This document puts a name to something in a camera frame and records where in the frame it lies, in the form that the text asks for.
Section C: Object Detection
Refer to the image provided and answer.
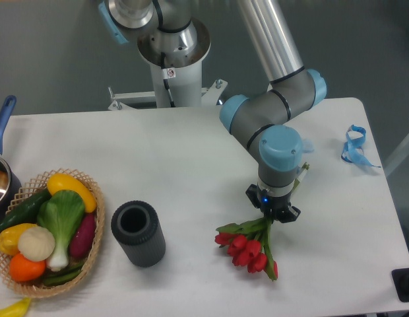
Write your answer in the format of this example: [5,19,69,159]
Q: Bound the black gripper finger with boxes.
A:
[245,184,261,209]
[274,205,300,223]

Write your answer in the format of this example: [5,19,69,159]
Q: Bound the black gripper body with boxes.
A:
[257,189,291,220]

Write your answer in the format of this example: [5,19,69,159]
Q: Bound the red tulip bouquet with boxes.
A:
[214,162,311,282]

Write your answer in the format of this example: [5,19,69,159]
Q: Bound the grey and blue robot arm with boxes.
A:
[98,1,327,223]

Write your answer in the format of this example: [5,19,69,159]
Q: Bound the blue ribbon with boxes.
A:
[340,125,381,168]

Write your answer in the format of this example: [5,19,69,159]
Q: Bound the dark grey ribbed vase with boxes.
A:
[111,200,166,267]

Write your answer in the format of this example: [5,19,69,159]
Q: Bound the black device at table edge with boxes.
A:
[391,268,409,302]

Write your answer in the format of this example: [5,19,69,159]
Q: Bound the purple sweet potato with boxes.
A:
[69,213,96,259]

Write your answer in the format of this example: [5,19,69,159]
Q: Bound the green bok choy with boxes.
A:
[37,190,85,272]

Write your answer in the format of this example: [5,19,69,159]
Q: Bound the green beans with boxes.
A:
[42,262,84,287]

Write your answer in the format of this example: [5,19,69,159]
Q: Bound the white garlic bulb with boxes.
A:
[18,226,55,262]

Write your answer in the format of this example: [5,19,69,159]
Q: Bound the green cucumber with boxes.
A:
[0,189,51,232]

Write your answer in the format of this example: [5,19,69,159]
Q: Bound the woven wicker basket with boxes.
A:
[0,168,106,299]

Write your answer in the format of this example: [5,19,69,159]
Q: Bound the orange fruit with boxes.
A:
[9,253,46,282]

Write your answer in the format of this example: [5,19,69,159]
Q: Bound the yellow bell pepper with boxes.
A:
[0,223,36,256]

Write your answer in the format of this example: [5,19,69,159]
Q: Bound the yellow banana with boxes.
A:
[0,298,32,317]

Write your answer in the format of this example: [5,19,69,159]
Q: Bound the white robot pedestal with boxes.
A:
[108,18,228,110]

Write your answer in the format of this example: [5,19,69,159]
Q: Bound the white frame at right edge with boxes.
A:
[383,133,409,178]

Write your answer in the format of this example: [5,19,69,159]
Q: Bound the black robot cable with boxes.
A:
[160,52,176,108]

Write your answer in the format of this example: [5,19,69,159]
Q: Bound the blue handled saucepan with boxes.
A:
[0,95,21,222]

